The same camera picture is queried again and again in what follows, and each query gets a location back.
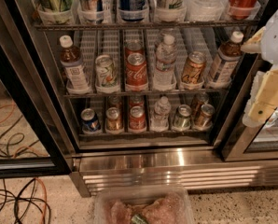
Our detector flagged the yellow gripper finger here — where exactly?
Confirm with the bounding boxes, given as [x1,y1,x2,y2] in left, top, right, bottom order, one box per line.
[243,66,278,128]
[241,26,266,54]

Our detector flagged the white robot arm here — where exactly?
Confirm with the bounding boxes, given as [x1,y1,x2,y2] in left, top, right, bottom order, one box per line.
[241,9,278,127]

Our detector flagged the red cola can top shelf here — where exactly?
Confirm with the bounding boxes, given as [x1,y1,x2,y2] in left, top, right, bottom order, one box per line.
[229,0,257,20]

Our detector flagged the right glass fridge door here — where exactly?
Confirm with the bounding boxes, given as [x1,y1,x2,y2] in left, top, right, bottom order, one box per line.
[216,58,278,161]

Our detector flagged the glass fridge door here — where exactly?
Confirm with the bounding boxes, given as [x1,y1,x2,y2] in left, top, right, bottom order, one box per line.
[216,58,278,161]
[0,0,74,178]

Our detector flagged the large water bottle top shelf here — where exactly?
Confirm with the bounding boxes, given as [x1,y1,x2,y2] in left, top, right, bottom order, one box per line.
[188,0,224,21]

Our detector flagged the orange soda can middle shelf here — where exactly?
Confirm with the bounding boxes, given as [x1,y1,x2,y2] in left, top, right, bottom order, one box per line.
[181,51,206,84]

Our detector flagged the orange can bottom shelf behind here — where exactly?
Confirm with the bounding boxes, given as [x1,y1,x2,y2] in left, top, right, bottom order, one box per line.
[190,92,209,116]

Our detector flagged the orange can bottom shelf front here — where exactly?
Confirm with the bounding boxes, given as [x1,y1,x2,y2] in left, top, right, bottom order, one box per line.
[194,104,215,130]

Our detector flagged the clear water bottle middle shelf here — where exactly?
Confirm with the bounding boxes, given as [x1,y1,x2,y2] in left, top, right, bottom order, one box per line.
[154,35,177,86]

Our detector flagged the green silver can bottom shelf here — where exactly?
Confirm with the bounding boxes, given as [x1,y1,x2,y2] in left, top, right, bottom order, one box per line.
[173,105,191,131]

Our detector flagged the stainless steel fridge base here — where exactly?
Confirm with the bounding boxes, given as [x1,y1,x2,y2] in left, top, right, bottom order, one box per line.
[70,147,278,197]

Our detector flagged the small water bottle bottom shelf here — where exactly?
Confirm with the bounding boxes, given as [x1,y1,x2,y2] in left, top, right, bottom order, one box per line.
[151,96,171,132]

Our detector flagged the red cola can behind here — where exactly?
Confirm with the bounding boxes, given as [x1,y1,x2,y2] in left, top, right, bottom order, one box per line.
[125,40,144,57]

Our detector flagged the red cola can front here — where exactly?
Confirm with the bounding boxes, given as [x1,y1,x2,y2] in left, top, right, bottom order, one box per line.
[126,53,147,86]

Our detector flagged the red can bottom shelf behind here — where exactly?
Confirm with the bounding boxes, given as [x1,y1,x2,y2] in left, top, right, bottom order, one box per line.
[129,95,145,107]

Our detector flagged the red can bottom shelf front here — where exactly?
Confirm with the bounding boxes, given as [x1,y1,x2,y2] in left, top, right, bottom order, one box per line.
[129,105,146,131]

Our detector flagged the gold can bottom shelf behind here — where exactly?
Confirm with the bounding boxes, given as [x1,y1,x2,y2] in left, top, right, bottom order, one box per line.
[107,96,122,109]

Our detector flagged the gold can shelf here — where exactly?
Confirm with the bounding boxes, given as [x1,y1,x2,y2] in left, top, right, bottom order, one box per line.
[107,96,122,109]
[106,107,123,131]

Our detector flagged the white green soda can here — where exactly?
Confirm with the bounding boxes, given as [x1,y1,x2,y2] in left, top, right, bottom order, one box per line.
[95,54,118,88]

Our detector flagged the gold can bottom shelf front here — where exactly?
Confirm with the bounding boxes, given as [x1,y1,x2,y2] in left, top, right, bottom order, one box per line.
[106,107,123,131]

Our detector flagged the blue can bottom shelf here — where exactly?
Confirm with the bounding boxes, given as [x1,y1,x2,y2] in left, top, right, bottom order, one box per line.
[81,108,101,133]

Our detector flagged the left glass fridge door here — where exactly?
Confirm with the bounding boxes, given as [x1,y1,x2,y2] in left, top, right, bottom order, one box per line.
[0,0,74,178]

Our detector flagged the right brown tea bottle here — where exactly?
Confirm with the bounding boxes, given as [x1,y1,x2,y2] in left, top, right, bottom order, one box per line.
[207,31,243,83]

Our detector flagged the brown tea bottle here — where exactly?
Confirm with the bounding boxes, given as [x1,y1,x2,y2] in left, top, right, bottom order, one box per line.
[60,35,89,90]
[207,31,243,83]

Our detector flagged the clear plastic food container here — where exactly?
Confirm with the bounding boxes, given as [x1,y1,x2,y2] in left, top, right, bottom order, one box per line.
[93,185,194,224]

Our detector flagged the left brown tea bottle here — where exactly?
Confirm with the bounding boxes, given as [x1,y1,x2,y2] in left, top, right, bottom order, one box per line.
[60,35,89,90]

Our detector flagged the middle wire shelf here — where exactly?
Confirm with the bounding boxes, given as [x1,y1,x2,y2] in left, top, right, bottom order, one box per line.
[64,89,227,99]

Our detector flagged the wire shelf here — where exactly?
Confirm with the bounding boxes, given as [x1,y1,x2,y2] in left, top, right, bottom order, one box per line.
[35,20,259,31]
[64,89,227,99]

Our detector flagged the top wire shelf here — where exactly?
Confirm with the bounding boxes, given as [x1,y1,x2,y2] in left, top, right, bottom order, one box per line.
[35,20,259,31]

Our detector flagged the black and orange floor cables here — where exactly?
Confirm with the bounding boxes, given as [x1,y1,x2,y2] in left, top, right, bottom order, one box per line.
[0,176,52,224]

